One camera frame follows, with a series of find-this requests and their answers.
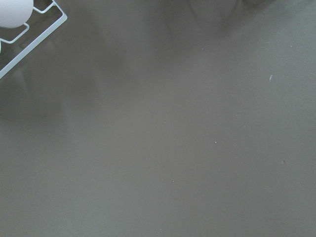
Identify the pink cup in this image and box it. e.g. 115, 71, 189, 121
0, 0, 34, 28

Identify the white wire cup rack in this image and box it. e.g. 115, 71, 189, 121
0, 0, 68, 78

